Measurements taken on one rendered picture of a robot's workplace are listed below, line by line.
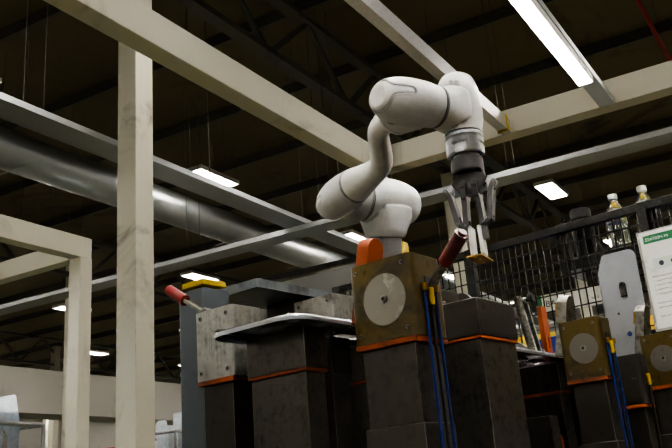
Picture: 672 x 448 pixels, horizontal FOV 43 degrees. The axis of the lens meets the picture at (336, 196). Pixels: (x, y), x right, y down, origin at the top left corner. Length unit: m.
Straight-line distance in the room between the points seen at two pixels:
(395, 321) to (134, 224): 9.01
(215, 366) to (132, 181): 8.94
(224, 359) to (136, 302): 8.47
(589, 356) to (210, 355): 0.75
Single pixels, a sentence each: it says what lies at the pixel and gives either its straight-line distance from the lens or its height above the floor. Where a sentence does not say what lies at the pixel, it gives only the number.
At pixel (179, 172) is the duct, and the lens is 11.99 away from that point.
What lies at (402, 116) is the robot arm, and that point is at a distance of 1.94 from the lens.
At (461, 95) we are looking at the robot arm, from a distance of 2.03.
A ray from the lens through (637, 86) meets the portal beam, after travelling 6.54.
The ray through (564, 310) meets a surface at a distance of 1.81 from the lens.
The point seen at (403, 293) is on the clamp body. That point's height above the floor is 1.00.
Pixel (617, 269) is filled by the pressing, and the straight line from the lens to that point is 2.53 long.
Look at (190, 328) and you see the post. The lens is 1.65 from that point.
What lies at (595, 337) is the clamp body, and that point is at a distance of 1.77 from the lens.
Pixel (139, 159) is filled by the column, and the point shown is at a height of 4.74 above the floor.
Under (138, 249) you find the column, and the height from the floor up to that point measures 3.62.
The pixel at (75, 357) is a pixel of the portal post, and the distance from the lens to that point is 8.88.
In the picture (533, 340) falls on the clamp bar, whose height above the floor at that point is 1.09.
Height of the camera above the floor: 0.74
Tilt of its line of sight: 20 degrees up
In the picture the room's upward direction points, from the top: 5 degrees counter-clockwise
